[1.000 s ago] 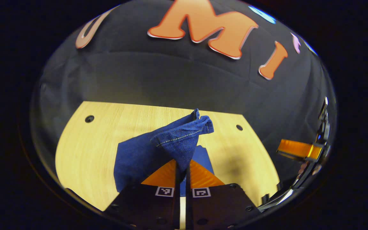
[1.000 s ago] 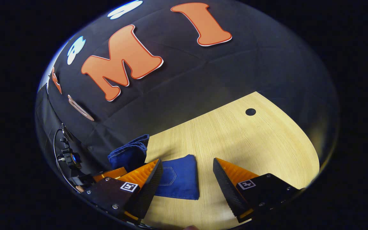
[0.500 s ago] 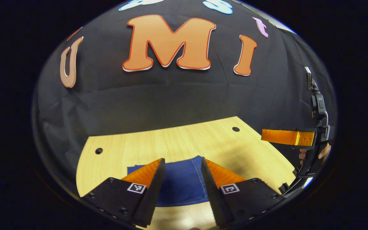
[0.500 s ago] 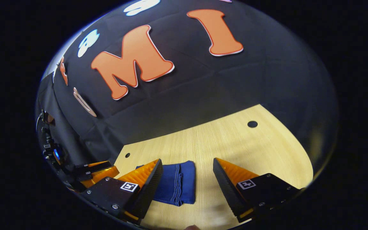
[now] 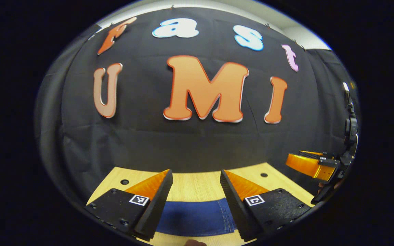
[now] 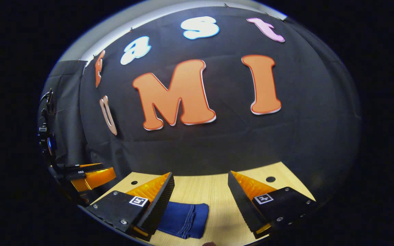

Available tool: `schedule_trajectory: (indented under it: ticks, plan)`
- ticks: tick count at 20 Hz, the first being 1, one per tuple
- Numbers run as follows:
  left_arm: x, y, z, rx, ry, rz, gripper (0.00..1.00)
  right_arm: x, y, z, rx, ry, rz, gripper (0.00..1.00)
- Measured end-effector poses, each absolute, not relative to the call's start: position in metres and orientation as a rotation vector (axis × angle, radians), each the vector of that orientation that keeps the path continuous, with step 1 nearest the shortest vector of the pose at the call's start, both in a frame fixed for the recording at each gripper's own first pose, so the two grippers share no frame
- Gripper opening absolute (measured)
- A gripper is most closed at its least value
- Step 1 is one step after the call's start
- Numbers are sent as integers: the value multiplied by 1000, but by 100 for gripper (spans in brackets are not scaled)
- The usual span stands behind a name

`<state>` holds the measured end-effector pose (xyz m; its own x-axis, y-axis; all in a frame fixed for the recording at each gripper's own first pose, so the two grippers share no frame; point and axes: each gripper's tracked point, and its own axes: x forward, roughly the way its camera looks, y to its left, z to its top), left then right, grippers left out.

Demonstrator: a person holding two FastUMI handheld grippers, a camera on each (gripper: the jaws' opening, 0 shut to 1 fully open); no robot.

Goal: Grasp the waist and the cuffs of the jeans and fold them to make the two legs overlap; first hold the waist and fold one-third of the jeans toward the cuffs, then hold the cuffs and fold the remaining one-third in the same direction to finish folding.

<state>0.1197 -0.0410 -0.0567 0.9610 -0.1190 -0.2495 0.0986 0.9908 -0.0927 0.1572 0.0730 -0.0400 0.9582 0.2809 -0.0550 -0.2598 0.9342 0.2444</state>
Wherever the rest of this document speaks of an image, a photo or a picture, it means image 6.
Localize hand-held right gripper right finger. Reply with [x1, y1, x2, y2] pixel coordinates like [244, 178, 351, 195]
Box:
[227, 170, 318, 240]

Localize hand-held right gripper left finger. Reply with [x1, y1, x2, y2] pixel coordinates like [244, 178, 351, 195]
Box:
[86, 172, 175, 242]

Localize blue denim jeans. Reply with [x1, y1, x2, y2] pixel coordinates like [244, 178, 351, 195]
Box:
[156, 201, 210, 240]

